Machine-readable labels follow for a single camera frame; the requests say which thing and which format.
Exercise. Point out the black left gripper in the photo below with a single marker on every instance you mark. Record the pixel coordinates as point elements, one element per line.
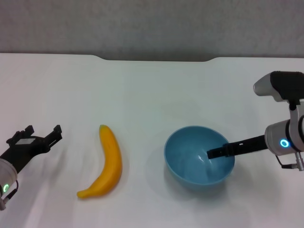
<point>25,149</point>

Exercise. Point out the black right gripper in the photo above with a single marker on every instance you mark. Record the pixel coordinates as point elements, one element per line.
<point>249,145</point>

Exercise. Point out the blue plastic bowl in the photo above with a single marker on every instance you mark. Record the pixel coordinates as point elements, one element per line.
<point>187,152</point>

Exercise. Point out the yellow banana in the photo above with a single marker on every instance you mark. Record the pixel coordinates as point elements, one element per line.
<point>111,152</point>

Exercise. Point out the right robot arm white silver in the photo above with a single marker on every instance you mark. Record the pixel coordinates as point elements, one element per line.
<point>282,135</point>

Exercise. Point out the right wrist camera black silver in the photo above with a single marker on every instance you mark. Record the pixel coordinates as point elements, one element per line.
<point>282,85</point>

